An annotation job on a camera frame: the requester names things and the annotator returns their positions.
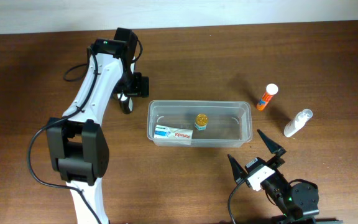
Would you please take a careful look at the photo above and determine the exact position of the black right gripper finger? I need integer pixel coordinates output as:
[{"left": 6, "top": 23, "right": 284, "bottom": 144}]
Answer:
[
  {"left": 227, "top": 154, "right": 248, "bottom": 184},
  {"left": 257, "top": 129, "right": 286, "bottom": 156}
]

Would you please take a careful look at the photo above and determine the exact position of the white Panadol medicine box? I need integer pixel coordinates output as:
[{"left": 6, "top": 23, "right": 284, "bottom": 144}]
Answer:
[{"left": 154, "top": 125, "right": 193, "bottom": 145}]

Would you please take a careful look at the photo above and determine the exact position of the gold lid balm jar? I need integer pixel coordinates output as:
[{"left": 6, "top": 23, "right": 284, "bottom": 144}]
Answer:
[{"left": 195, "top": 114, "right": 208, "bottom": 131}]

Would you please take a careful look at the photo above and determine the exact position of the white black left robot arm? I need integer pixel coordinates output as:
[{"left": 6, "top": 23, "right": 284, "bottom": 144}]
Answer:
[{"left": 46, "top": 28, "right": 149, "bottom": 223}]

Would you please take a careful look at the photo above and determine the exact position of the clear plastic container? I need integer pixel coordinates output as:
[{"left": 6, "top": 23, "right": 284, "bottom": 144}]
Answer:
[{"left": 147, "top": 100, "right": 252, "bottom": 147}]

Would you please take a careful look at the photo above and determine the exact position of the dark brown syrup bottle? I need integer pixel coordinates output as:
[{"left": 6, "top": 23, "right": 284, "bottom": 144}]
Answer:
[{"left": 119, "top": 94, "right": 133, "bottom": 114}]

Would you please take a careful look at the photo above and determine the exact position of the white spray bottle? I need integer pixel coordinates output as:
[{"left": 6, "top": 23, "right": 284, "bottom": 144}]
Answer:
[{"left": 283, "top": 109, "right": 313, "bottom": 138}]

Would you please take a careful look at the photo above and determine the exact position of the orange tube white cap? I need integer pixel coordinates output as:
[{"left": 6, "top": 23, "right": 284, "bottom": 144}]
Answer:
[{"left": 256, "top": 83, "right": 278, "bottom": 111}]

